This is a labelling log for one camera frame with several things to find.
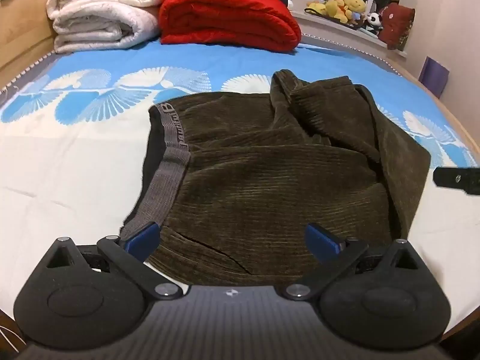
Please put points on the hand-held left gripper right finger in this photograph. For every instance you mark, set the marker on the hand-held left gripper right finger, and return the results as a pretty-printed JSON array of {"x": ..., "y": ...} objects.
[{"x": 321, "y": 242}]

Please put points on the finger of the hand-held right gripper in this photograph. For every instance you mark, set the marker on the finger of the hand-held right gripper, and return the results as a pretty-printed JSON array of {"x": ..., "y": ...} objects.
[{"x": 455, "y": 179}]

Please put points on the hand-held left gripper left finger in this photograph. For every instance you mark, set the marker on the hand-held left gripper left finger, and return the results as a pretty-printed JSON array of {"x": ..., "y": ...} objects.
[{"x": 143, "y": 240}]

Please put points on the blue white printed bedsheet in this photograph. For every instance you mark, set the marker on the blue white printed bedsheet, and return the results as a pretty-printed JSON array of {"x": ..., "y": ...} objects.
[{"x": 71, "y": 157}]

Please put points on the dark red plush cushion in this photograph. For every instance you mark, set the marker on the dark red plush cushion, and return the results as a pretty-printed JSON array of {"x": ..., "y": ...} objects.
[{"x": 395, "y": 26}]

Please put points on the panda plush toy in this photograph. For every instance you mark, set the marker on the panda plush toy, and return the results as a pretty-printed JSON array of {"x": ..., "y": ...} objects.
[{"x": 373, "y": 20}]

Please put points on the white window ledge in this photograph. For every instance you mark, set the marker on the white window ledge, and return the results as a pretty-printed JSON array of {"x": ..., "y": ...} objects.
[{"x": 330, "y": 24}]

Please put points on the yellow plush bear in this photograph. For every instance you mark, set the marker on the yellow plush bear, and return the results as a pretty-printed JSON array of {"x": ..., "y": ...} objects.
[{"x": 355, "y": 5}]

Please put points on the orange yellow plush toy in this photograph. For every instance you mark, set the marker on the orange yellow plush toy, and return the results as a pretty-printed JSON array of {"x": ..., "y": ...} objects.
[{"x": 332, "y": 6}]

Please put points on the folded white blanket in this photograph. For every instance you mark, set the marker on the folded white blanket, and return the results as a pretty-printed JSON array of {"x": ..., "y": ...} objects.
[{"x": 101, "y": 11}]

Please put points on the folded red blanket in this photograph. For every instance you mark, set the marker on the folded red blanket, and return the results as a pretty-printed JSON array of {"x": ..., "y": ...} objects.
[{"x": 228, "y": 17}]

